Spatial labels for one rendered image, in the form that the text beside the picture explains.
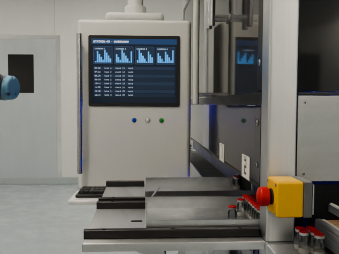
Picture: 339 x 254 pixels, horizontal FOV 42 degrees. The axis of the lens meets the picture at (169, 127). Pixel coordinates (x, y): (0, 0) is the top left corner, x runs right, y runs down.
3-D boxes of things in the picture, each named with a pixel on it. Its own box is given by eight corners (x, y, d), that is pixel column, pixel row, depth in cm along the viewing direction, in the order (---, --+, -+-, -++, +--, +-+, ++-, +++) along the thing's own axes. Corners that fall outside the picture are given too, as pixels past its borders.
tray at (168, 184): (236, 186, 163) (236, 176, 163) (254, 201, 137) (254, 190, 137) (144, 186, 161) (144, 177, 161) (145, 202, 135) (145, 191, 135)
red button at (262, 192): (272, 203, 92) (272, 184, 92) (278, 208, 88) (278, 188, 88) (254, 203, 92) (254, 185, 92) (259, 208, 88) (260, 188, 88)
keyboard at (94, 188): (173, 191, 191) (173, 185, 191) (175, 197, 177) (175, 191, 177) (80, 190, 190) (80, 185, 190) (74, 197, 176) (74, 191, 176)
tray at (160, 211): (261, 207, 129) (261, 195, 129) (291, 234, 103) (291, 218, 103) (145, 208, 127) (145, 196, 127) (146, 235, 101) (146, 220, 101)
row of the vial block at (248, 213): (248, 210, 125) (248, 194, 125) (266, 228, 107) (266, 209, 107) (240, 210, 125) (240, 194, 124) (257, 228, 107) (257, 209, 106)
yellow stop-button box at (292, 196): (299, 209, 94) (299, 175, 94) (312, 217, 87) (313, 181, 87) (264, 209, 94) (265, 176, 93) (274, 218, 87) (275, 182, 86)
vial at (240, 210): (244, 214, 120) (244, 197, 120) (245, 216, 118) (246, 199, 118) (236, 214, 120) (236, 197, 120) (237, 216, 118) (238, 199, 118)
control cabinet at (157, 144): (187, 182, 215) (188, 19, 211) (190, 190, 196) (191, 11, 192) (83, 182, 214) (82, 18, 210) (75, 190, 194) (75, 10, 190)
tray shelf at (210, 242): (233, 188, 168) (233, 183, 168) (298, 248, 98) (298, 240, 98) (107, 189, 165) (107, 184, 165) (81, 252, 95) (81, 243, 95)
